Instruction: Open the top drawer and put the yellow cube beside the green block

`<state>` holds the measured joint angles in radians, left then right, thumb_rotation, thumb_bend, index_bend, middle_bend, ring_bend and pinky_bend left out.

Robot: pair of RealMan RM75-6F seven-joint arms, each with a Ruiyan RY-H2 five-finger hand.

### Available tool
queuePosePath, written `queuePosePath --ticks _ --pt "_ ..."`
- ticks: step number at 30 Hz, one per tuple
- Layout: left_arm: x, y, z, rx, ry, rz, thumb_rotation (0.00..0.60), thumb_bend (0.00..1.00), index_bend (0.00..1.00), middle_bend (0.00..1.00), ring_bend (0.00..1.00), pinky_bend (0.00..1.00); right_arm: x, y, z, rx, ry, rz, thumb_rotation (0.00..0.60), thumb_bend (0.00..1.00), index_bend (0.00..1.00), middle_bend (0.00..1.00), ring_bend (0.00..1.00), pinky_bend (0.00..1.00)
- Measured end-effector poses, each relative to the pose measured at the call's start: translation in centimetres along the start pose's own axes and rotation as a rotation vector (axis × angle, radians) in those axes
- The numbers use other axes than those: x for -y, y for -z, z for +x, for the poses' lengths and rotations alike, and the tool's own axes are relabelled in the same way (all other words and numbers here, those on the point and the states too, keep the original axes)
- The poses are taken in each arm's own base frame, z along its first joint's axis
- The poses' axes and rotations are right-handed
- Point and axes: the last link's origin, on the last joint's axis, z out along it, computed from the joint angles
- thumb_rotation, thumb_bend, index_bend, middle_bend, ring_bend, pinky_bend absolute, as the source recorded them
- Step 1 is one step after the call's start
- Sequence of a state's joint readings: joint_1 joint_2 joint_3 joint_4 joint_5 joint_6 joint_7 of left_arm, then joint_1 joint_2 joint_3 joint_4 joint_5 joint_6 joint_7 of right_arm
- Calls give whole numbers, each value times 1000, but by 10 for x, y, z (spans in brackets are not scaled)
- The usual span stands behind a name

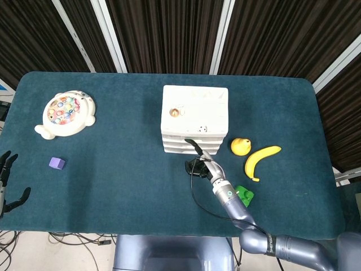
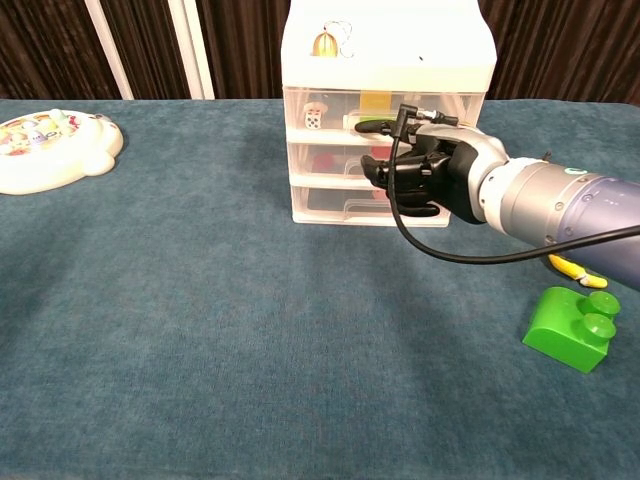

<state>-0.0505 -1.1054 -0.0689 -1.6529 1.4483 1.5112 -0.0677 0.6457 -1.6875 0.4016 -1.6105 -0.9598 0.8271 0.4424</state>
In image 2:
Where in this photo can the teal velvet tablecloth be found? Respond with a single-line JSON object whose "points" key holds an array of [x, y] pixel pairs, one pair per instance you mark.
{"points": [[225, 325]]}

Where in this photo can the green building brick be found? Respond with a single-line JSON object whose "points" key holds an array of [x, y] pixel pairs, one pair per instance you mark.
{"points": [[560, 325]]}

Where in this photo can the dark brown pleated curtain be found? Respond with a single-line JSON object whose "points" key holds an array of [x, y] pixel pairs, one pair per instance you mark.
{"points": [[50, 50]]}

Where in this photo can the clear plastic drawer with red toys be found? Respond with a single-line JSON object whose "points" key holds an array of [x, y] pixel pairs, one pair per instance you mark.
{"points": [[300, 165]]}

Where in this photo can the yellow toy banana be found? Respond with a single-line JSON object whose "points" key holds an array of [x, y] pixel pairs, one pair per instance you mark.
{"points": [[570, 267]]}

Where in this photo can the blue grey right robot arm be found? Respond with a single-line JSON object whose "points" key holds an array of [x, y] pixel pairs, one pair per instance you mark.
{"points": [[560, 205]]}

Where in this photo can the white round disc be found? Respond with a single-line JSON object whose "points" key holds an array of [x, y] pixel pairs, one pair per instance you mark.
{"points": [[315, 106]]}

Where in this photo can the clear plastic drawer with black item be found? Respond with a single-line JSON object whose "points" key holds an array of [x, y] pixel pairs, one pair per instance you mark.
{"points": [[325, 207]]}

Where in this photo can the small brass bell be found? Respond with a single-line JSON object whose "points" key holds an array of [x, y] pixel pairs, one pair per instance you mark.
{"points": [[325, 46]]}

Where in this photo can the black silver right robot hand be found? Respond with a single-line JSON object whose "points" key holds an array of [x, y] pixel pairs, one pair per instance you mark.
{"points": [[465, 165]]}

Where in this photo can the white die with black dots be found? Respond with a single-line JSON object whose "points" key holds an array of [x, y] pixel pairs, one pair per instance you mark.
{"points": [[313, 120]]}

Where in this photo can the clear plastic drawer with dividers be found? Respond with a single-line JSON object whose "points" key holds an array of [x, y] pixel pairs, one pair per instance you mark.
{"points": [[335, 135]]}

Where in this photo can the small yellow block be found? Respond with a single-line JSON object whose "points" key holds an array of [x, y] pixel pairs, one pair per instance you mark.
{"points": [[375, 100]]}

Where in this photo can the white plastic drawer cabinet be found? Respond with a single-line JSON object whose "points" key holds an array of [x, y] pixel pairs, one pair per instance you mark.
{"points": [[390, 50]]}

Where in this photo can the white fishing game toy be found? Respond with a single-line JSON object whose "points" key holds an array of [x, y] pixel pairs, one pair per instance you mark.
{"points": [[55, 155]]}

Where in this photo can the white metal frame post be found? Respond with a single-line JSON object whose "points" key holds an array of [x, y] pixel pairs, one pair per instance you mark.
{"points": [[192, 50], [110, 50]]}

